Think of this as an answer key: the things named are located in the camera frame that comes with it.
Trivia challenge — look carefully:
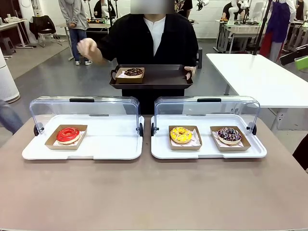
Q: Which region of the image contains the dark brown serving tray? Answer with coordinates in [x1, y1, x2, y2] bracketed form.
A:
[109, 64, 194, 90]

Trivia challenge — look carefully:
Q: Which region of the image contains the chocolate glazed donut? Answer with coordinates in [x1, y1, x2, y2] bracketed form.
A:
[123, 67, 144, 77]

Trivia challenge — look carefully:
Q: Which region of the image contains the brown cardboard donut box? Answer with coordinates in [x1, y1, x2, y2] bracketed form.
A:
[115, 67, 146, 84]
[168, 125, 203, 151]
[44, 124, 88, 151]
[209, 125, 252, 153]

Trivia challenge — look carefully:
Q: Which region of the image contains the person's left forearm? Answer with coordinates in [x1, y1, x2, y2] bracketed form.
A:
[185, 40, 200, 68]

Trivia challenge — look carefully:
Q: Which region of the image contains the person's right forearm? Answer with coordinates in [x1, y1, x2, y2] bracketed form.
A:
[95, 32, 121, 64]

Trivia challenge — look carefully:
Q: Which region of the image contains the person in purple apron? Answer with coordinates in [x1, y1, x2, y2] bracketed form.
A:
[259, 0, 298, 62]

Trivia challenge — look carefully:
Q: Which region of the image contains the purple drizzled donut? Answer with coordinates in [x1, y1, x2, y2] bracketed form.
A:
[217, 127, 243, 145]

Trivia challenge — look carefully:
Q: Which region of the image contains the person in black printed shirt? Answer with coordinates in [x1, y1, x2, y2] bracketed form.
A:
[174, 0, 193, 19]

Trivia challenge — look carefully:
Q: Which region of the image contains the yellow sprinkled donut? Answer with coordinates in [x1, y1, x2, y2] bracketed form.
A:
[169, 126, 193, 145]

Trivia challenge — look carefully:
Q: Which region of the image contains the person's torso black jacket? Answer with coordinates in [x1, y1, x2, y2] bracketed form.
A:
[95, 0, 200, 115]

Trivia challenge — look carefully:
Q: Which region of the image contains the person in grey hoodie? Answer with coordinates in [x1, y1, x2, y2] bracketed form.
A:
[58, 0, 93, 66]

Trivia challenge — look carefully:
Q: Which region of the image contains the red glazed donut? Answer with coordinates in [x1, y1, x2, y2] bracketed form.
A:
[56, 127, 81, 145]

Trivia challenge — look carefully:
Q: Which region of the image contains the person's left hand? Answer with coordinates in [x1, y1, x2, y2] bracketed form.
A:
[184, 66, 197, 80]

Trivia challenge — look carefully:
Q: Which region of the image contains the person's right hand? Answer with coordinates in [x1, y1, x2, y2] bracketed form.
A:
[77, 38, 104, 65]

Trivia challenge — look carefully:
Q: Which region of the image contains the black tripod pole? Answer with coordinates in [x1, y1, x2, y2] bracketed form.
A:
[252, 0, 274, 55]

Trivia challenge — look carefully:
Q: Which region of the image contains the large white table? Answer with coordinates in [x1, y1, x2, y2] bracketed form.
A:
[206, 52, 308, 132]

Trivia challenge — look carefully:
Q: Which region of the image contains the background white workbench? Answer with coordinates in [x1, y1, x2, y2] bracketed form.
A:
[216, 18, 263, 54]

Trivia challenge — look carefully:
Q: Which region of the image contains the black stool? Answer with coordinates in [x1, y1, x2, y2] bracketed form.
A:
[196, 47, 203, 69]

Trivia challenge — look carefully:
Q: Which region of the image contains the clear plastic display lid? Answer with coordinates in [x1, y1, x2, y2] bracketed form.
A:
[29, 96, 141, 136]
[154, 95, 261, 134]

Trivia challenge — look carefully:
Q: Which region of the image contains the white display tray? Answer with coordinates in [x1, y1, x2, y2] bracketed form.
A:
[21, 114, 145, 161]
[151, 114, 268, 160]

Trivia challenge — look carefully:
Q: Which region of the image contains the background black robot station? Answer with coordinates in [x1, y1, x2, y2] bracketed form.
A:
[86, 0, 118, 26]

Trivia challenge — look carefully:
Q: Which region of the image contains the black chair with jacket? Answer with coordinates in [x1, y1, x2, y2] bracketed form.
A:
[29, 14, 63, 48]

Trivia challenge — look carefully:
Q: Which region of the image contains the white desk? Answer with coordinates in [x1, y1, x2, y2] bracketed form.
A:
[0, 17, 34, 49]

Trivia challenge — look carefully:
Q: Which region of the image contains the grey stool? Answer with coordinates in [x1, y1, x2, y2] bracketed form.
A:
[0, 37, 16, 57]

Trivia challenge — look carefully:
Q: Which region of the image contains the white cylindrical air purifier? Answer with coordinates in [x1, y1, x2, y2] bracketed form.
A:
[0, 47, 21, 104]

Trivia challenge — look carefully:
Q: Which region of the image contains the blue denim clad limb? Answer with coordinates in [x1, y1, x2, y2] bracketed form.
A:
[0, 99, 24, 134]

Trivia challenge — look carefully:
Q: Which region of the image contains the black lid handle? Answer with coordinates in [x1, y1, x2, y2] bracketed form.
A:
[69, 97, 95, 103]
[197, 97, 222, 103]

